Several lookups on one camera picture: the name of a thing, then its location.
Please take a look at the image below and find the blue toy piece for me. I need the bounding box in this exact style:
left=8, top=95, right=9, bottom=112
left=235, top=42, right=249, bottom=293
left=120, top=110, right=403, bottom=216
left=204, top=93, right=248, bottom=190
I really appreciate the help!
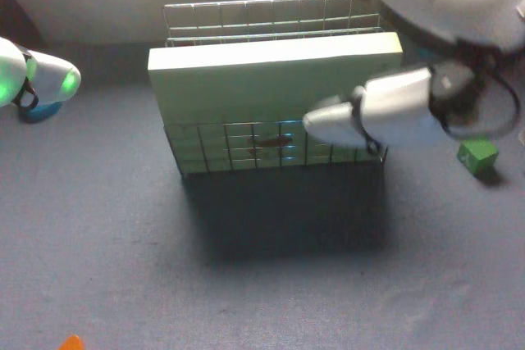
left=18, top=99, right=63, bottom=124

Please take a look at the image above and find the light green book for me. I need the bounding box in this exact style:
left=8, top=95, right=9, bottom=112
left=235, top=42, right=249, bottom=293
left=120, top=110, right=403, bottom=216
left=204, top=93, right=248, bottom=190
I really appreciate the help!
left=147, top=31, right=404, bottom=175

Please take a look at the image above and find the wire metal rack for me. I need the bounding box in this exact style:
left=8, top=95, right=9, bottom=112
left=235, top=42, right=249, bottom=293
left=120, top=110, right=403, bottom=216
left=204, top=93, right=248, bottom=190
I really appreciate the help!
left=162, top=0, right=389, bottom=179

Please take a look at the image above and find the orange toy piece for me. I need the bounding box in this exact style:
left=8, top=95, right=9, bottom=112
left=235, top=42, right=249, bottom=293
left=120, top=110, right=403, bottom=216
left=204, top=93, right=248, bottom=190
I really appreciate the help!
left=57, top=334, right=86, bottom=350

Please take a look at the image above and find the grey table cloth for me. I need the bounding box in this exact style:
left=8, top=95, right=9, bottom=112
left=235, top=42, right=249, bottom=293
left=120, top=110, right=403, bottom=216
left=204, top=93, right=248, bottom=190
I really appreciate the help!
left=0, top=38, right=525, bottom=350

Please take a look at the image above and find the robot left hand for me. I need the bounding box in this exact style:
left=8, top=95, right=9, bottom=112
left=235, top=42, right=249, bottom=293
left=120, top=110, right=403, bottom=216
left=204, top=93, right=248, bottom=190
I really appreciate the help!
left=0, top=0, right=82, bottom=111

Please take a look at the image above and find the green toy cube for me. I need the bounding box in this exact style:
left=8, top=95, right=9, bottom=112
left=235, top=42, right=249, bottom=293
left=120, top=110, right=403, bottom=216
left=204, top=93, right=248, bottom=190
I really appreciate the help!
left=456, top=139, right=500, bottom=177

